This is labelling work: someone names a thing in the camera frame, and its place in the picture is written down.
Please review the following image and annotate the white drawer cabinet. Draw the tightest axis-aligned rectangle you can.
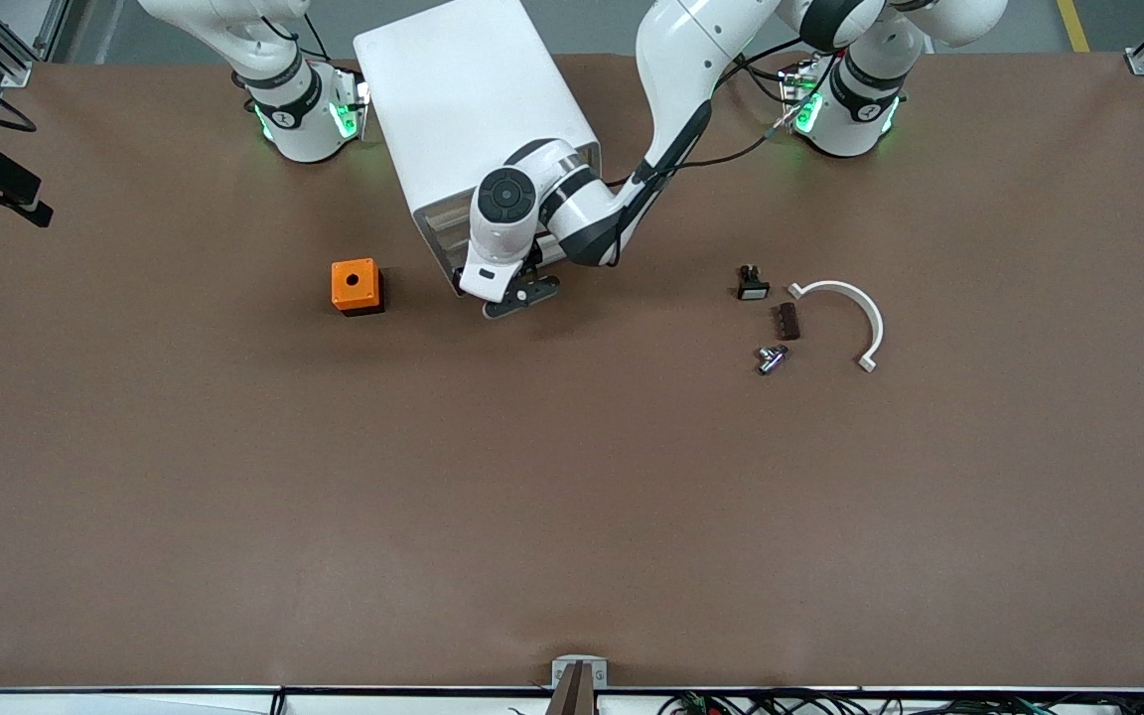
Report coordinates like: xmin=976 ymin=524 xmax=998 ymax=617
xmin=353 ymin=0 xmax=606 ymax=299

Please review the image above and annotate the orange box with hole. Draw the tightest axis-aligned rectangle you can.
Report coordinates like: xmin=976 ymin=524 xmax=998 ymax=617
xmin=331 ymin=258 xmax=385 ymax=318

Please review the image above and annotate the brown table cover mat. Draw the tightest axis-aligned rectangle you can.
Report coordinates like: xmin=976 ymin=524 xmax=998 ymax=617
xmin=0 ymin=50 xmax=1144 ymax=693

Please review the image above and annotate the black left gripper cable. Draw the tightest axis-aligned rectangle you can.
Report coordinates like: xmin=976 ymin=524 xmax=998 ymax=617
xmin=612 ymin=40 xmax=846 ymax=195

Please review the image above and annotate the black arm base cable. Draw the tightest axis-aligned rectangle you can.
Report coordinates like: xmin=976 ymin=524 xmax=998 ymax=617
xmin=731 ymin=40 xmax=796 ymax=105

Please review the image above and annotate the white curved plastic bracket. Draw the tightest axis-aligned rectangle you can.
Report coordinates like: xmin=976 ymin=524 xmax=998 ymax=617
xmin=787 ymin=280 xmax=886 ymax=374

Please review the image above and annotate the grey table edge bracket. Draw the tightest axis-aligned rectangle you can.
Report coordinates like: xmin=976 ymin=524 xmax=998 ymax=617
xmin=550 ymin=654 xmax=609 ymax=715

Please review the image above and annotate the bundle of cables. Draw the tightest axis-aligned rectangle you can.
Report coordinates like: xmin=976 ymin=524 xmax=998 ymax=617
xmin=507 ymin=688 xmax=1144 ymax=715

